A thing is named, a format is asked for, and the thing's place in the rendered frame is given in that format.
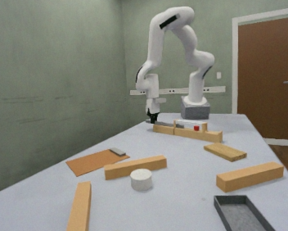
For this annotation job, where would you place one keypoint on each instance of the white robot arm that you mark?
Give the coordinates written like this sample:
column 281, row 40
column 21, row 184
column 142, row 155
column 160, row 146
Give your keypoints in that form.
column 173, row 19

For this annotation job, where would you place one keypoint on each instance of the brown clipboard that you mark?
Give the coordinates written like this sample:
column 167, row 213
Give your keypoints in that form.
column 95, row 161

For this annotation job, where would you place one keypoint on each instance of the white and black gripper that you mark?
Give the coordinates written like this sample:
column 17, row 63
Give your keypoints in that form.
column 152, row 109

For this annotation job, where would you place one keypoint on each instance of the white short cylinder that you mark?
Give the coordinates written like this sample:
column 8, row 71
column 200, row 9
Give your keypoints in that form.
column 141, row 179

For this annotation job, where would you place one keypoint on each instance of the brown wooden board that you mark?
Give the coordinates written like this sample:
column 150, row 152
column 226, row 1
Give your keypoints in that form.
column 228, row 153

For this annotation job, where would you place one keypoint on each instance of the tan wooden bar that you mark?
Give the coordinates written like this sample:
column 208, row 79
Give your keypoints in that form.
column 122, row 169
column 80, row 211
column 242, row 178

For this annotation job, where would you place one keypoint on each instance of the tan wooden base plank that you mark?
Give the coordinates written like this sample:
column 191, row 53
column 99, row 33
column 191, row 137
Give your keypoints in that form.
column 205, row 135

